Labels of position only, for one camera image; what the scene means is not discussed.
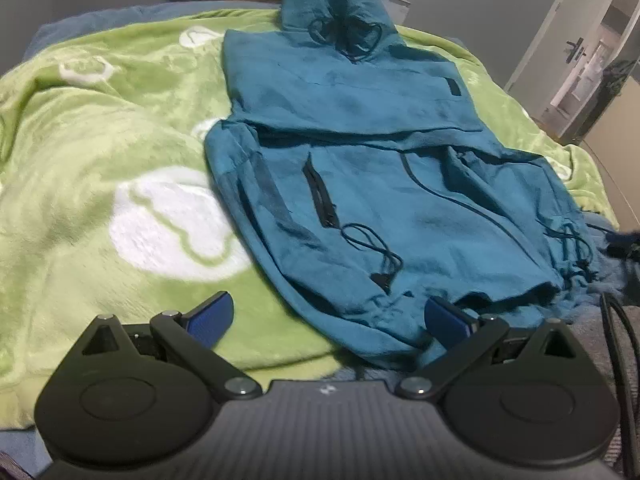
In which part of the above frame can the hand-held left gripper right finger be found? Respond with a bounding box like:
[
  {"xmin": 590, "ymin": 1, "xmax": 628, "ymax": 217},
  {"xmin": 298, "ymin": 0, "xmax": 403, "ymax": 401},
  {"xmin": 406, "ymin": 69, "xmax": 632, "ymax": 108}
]
[{"xmin": 395, "ymin": 296, "xmax": 576, "ymax": 401}]

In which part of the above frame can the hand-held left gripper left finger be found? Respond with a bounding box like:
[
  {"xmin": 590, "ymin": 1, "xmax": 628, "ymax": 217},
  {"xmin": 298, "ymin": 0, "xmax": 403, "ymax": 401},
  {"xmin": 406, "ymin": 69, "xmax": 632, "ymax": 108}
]
[{"xmin": 75, "ymin": 290, "xmax": 263, "ymax": 402}]

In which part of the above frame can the teal hooded jacket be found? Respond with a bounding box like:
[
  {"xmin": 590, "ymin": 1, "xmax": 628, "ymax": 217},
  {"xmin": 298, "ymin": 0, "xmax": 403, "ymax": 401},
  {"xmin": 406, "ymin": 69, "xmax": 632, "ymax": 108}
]
[{"xmin": 204, "ymin": 0, "xmax": 601, "ymax": 368}]

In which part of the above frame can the beige cabinet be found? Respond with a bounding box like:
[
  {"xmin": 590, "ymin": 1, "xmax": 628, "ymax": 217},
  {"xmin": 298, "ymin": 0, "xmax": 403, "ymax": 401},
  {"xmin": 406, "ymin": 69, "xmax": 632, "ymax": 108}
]
[{"xmin": 580, "ymin": 67, "xmax": 640, "ymax": 231}]

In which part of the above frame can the dark hanging cloth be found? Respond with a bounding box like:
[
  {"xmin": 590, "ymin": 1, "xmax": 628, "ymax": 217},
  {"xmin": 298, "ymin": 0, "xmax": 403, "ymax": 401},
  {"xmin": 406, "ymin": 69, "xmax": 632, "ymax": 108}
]
[{"xmin": 602, "ymin": 57, "xmax": 640, "ymax": 106}]

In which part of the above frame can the white door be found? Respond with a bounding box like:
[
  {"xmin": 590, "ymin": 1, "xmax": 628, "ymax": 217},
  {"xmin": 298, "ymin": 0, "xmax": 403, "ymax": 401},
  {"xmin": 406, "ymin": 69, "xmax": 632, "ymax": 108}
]
[{"xmin": 505, "ymin": 0, "xmax": 640, "ymax": 128}]

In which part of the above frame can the green blanket with white prints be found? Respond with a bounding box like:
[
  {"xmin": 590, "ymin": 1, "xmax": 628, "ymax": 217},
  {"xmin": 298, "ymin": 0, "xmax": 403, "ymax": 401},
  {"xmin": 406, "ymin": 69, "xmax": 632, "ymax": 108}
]
[{"xmin": 0, "ymin": 2, "xmax": 608, "ymax": 431}]

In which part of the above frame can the blue grey bed sheet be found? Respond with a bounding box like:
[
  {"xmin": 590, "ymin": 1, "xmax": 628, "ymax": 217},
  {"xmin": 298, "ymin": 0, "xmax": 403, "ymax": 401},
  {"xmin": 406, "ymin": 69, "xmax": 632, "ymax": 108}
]
[{"xmin": 0, "ymin": 0, "xmax": 640, "ymax": 480}]

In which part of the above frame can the black cable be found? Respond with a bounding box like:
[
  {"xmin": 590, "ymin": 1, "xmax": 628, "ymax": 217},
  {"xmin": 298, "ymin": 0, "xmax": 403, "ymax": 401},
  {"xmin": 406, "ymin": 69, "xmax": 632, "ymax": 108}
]
[{"xmin": 599, "ymin": 292, "xmax": 640, "ymax": 480}]

